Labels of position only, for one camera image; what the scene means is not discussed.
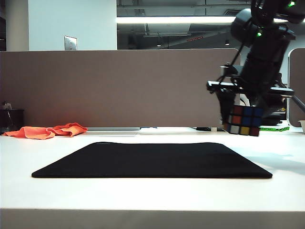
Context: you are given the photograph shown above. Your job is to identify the black mouse pad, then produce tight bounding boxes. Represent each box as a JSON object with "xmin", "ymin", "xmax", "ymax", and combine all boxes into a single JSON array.
[{"xmin": 31, "ymin": 142, "xmax": 273, "ymax": 179}]

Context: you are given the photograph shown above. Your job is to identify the white bag with black strap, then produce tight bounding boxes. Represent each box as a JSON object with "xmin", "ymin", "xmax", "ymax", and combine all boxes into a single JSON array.
[{"xmin": 239, "ymin": 94, "xmax": 251, "ymax": 107}]

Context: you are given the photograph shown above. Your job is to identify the black pen holder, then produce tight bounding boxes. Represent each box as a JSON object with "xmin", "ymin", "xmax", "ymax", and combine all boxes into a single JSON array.
[{"xmin": 0, "ymin": 102, "xmax": 25, "ymax": 135}]

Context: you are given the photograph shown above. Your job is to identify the silver wall switch plate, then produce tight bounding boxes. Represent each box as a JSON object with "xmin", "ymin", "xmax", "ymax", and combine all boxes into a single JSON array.
[{"xmin": 64, "ymin": 35, "xmax": 78, "ymax": 51}]

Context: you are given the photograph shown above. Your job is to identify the Rubik's cube puzzle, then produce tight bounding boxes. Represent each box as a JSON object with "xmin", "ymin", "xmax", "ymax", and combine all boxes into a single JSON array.
[{"xmin": 222, "ymin": 104, "xmax": 264, "ymax": 137}]

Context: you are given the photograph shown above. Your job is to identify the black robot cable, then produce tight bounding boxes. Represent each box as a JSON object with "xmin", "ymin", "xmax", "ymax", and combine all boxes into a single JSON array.
[{"xmin": 213, "ymin": 42, "xmax": 246, "ymax": 84}]

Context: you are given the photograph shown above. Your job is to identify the narrow brown desk divider panel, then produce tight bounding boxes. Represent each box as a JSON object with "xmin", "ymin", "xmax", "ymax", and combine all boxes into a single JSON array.
[{"xmin": 287, "ymin": 48, "xmax": 305, "ymax": 127}]

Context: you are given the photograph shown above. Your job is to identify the black padded case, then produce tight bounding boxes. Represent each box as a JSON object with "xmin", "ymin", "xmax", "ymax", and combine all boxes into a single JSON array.
[{"xmin": 261, "ymin": 113, "xmax": 283, "ymax": 126}]

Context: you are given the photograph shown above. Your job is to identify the green printed strap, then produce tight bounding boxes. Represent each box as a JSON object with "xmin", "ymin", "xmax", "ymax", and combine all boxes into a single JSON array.
[{"xmin": 258, "ymin": 126, "xmax": 290, "ymax": 133}]

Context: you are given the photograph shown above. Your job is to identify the orange cloth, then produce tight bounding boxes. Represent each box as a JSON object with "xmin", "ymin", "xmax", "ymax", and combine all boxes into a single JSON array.
[{"xmin": 2, "ymin": 123, "xmax": 89, "ymax": 141}]

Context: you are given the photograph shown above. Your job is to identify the grey desk divider panel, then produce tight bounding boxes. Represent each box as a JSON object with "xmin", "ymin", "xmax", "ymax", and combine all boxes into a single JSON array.
[{"xmin": 0, "ymin": 48, "xmax": 241, "ymax": 128}]

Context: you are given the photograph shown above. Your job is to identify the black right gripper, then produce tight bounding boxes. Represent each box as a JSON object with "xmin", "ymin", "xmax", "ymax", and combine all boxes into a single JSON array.
[{"xmin": 206, "ymin": 38, "xmax": 295, "ymax": 131}]

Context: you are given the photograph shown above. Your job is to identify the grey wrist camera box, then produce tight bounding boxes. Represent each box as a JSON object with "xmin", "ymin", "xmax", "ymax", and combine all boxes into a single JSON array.
[{"xmin": 220, "ymin": 64, "xmax": 242, "ymax": 78}]

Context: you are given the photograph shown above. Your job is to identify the grey desk cable slot cover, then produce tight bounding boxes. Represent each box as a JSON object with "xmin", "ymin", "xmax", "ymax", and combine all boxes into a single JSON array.
[{"xmin": 87, "ymin": 127, "xmax": 142, "ymax": 138}]

